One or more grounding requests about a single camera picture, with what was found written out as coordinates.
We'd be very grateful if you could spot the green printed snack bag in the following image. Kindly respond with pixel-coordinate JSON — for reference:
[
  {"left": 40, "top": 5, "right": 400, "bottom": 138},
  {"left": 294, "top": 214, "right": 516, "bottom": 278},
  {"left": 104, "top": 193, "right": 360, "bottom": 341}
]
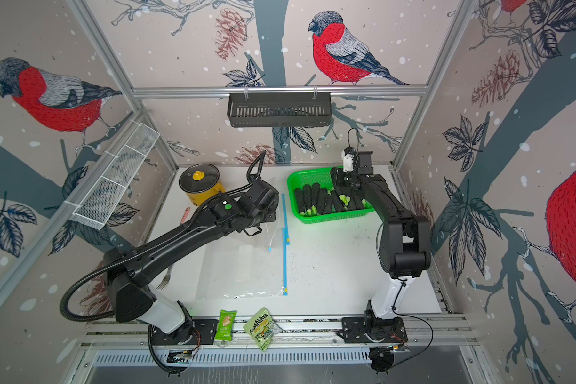
[{"left": 243, "top": 307, "right": 282, "bottom": 352}]

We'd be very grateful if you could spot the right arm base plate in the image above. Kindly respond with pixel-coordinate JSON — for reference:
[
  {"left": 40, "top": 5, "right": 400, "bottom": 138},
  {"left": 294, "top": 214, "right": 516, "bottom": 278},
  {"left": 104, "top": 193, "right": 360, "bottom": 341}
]
[{"left": 336, "top": 315, "right": 408, "bottom": 344}]

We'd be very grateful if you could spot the large clear zip-top bag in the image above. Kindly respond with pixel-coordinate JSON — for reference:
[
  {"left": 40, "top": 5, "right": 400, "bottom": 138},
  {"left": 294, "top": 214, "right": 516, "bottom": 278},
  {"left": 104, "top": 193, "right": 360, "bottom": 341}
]
[{"left": 195, "top": 238, "right": 285, "bottom": 301}]

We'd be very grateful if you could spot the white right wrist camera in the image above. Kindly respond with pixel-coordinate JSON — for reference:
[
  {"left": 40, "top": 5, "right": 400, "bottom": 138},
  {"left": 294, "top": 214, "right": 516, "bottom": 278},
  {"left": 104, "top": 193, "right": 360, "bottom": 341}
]
[{"left": 342, "top": 147, "right": 374, "bottom": 175}]

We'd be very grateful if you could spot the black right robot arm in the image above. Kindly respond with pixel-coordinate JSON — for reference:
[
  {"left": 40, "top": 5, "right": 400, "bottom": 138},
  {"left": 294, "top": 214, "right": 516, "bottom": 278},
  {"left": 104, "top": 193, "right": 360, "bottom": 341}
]
[{"left": 331, "top": 167, "right": 431, "bottom": 344}]

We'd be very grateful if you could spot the small green snack packet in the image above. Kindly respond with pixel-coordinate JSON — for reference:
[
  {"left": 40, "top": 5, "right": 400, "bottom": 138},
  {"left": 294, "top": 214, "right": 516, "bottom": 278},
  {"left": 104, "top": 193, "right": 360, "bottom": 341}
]
[{"left": 214, "top": 310, "right": 237, "bottom": 342}]

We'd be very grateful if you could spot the black hanging wire shelf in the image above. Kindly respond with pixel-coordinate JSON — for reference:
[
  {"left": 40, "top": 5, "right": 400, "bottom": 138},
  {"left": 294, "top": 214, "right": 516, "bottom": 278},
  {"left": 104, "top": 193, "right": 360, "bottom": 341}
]
[{"left": 227, "top": 92, "right": 332, "bottom": 128}]

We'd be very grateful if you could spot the white wire mesh basket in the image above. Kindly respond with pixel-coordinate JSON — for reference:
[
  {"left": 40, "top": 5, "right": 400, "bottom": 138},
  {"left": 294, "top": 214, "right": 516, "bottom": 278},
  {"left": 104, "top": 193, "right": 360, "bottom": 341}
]
[{"left": 70, "top": 123, "right": 160, "bottom": 230}]

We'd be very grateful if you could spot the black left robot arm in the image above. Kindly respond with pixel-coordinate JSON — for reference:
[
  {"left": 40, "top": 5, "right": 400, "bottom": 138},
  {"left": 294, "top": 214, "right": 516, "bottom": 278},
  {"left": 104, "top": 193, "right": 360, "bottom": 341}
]
[{"left": 59, "top": 153, "right": 279, "bottom": 375}]

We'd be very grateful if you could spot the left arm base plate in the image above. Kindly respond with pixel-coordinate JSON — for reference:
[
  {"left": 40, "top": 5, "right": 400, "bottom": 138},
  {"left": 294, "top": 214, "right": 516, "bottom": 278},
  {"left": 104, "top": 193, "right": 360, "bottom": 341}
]
[{"left": 148, "top": 318, "right": 219, "bottom": 347}]

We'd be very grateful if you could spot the pink handled spoon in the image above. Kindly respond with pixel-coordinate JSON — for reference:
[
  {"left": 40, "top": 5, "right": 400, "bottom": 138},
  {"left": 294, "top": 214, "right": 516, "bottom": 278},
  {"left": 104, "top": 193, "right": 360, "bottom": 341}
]
[{"left": 180, "top": 207, "right": 190, "bottom": 224}]

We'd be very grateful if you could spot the small clear zip-top bag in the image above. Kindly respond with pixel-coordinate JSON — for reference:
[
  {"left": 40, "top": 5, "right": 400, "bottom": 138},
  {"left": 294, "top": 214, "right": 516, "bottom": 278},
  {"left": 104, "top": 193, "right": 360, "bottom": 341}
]
[{"left": 253, "top": 194, "right": 287, "bottom": 253}]

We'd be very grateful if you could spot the eggplant in basket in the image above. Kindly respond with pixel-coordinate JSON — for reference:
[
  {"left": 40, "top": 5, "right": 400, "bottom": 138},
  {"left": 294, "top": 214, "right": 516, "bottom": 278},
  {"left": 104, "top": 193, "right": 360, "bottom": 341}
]
[{"left": 294, "top": 182, "right": 368, "bottom": 217}]

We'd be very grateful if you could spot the yellow pot with lid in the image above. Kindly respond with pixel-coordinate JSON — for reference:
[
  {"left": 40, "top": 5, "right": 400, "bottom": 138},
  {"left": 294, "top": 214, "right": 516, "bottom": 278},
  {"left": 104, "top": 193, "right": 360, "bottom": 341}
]
[{"left": 179, "top": 163, "right": 226, "bottom": 206}]

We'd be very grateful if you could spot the green plastic basket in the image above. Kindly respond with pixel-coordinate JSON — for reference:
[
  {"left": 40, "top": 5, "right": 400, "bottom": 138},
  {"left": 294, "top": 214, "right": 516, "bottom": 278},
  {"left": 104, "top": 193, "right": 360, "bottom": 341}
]
[{"left": 286, "top": 167, "right": 374, "bottom": 224}]

